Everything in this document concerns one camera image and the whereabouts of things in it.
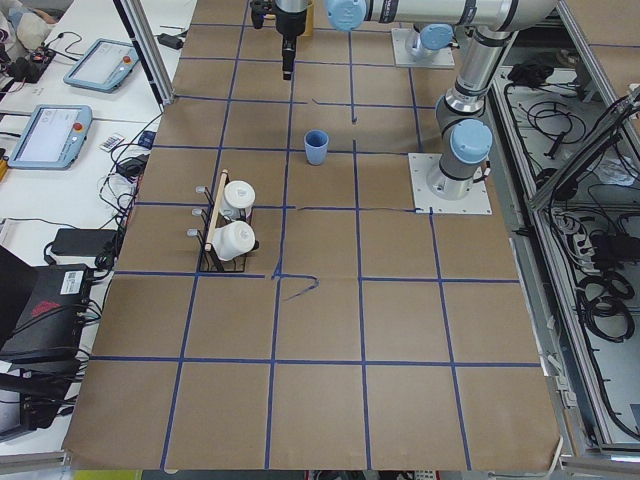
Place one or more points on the white mug far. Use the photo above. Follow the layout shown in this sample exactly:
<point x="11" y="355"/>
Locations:
<point x="238" y="200"/>

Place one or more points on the black computer box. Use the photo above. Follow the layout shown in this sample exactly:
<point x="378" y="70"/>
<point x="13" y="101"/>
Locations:
<point x="42" y="309"/>

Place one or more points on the blue teach pendant far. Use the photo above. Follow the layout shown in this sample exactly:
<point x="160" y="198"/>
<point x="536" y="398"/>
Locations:
<point x="104" y="66"/>

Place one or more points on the blue plastic cup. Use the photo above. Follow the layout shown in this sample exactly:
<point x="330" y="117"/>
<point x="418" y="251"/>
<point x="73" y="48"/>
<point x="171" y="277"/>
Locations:
<point x="316" y="144"/>

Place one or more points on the white mug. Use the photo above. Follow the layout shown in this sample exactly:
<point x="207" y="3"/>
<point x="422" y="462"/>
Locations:
<point x="238" y="200"/>
<point x="233" y="240"/>

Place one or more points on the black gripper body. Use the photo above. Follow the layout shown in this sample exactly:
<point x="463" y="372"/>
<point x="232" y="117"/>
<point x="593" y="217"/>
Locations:
<point x="288" y="24"/>

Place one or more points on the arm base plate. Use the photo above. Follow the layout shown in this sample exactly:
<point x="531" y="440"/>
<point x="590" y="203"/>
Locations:
<point x="435" y="193"/>
<point x="442" y="60"/>

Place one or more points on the blue teach pendant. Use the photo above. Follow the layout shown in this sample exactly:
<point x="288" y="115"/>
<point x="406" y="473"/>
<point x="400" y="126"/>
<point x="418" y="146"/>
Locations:
<point x="104" y="66"/>
<point x="53" y="137"/>

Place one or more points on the white mug near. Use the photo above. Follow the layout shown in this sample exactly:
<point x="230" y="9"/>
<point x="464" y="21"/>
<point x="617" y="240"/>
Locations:
<point x="233" y="240"/>

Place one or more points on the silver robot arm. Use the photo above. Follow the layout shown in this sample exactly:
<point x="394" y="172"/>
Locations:
<point x="430" y="42"/>
<point x="467" y="141"/>

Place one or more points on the black power adapter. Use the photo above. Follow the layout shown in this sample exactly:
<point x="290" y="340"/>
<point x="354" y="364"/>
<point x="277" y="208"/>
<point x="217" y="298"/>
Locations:
<point x="80" y="243"/>

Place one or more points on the aluminium frame post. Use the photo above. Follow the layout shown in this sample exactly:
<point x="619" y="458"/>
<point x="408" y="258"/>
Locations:
<point x="134" y="20"/>

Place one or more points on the blue teach pendant near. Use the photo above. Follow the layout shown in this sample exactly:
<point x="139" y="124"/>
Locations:
<point x="53" y="137"/>

